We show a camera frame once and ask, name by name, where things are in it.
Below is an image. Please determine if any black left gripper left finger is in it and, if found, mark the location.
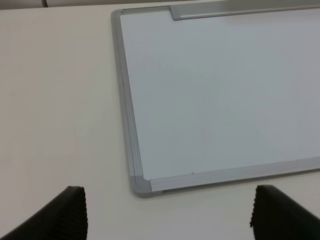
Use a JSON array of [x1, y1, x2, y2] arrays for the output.
[[1, 186, 88, 240]]

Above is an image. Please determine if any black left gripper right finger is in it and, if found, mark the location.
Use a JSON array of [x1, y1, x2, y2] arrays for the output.
[[250, 185, 320, 240]]

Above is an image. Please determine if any white whiteboard aluminium frame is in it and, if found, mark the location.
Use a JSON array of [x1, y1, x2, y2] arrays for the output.
[[111, 0, 320, 196]]

